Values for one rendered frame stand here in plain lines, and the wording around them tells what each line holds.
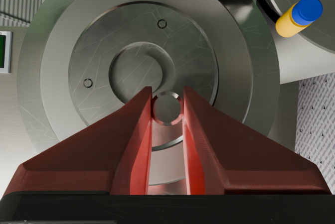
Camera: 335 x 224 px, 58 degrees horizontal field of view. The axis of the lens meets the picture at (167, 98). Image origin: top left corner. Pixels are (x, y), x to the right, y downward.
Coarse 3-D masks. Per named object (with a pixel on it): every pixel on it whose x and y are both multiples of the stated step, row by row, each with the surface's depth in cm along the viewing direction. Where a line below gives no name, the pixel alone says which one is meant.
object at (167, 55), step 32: (96, 32) 15; (128, 32) 15; (160, 32) 15; (192, 32) 15; (96, 64) 15; (128, 64) 15; (160, 64) 15; (192, 64) 15; (96, 96) 15; (128, 96) 15; (160, 128) 15
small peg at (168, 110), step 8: (160, 96) 12; (168, 96) 12; (176, 96) 12; (152, 104) 12; (160, 104) 12; (168, 104) 12; (176, 104) 12; (152, 112) 12; (160, 112) 12; (168, 112) 12; (176, 112) 12; (160, 120) 12; (168, 120) 12; (176, 120) 12
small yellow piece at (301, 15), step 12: (264, 0) 13; (300, 0) 10; (312, 0) 10; (288, 12) 11; (300, 12) 10; (312, 12) 10; (276, 24) 12; (288, 24) 11; (300, 24) 10; (288, 36) 12
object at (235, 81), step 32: (96, 0) 16; (128, 0) 16; (160, 0) 16; (192, 0) 16; (64, 32) 16; (224, 32) 16; (64, 64) 16; (224, 64) 16; (64, 96) 16; (224, 96) 16; (64, 128) 16; (160, 160) 16
